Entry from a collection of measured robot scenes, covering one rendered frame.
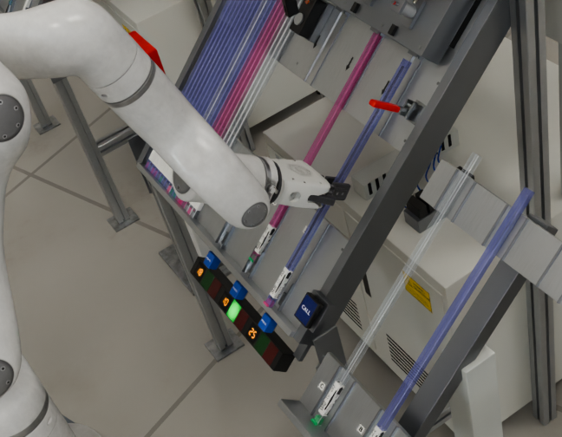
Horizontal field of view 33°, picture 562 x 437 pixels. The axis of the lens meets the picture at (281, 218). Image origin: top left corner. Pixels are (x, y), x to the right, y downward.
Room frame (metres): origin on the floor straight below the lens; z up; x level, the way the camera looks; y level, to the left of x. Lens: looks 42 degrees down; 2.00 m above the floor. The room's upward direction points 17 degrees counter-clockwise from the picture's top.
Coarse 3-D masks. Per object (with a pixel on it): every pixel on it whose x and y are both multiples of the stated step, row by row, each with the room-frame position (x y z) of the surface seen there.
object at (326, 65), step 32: (352, 32) 1.48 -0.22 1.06; (288, 64) 1.56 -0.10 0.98; (320, 64) 1.49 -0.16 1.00; (352, 64) 1.43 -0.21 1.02; (384, 64) 1.37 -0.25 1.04; (416, 64) 1.32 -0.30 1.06; (448, 64) 1.26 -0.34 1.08; (352, 96) 1.38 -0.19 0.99; (416, 96) 1.27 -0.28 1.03; (384, 128) 1.28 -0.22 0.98
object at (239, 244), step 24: (240, 144) 1.53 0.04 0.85; (216, 216) 1.45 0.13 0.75; (288, 216) 1.31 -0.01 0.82; (312, 216) 1.27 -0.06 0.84; (216, 240) 1.40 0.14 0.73; (240, 240) 1.36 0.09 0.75; (288, 240) 1.27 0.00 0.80; (312, 240) 1.23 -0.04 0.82; (336, 240) 1.19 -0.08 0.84; (240, 264) 1.32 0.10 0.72; (264, 264) 1.28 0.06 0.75; (312, 264) 1.19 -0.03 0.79; (264, 288) 1.24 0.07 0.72; (288, 288) 1.20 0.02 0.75; (312, 288) 1.16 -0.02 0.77; (288, 312) 1.16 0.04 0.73
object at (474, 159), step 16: (464, 176) 1.03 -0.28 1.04; (448, 192) 1.03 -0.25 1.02; (448, 208) 1.02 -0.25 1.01; (432, 224) 1.01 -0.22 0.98; (432, 240) 1.00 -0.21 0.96; (416, 256) 0.99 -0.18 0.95; (400, 288) 0.98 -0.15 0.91; (384, 304) 0.97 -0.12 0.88; (368, 336) 0.95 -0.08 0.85; (352, 368) 0.94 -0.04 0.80; (320, 416) 0.91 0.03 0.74
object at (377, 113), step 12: (396, 72) 1.31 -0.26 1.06; (396, 84) 1.30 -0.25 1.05; (384, 96) 1.29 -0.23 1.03; (372, 120) 1.28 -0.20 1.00; (372, 132) 1.27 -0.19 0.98; (360, 144) 1.26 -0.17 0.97; (348, 156) 1.27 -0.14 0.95; (348, 168) 1.25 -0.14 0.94; (336, 180) 1.25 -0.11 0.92; (312, 228) 1.22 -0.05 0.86; (300, 240) 1.22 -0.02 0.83; (300, 252) 1.21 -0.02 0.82; (288, 264) 1.20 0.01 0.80; (276, 300) 1.18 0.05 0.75
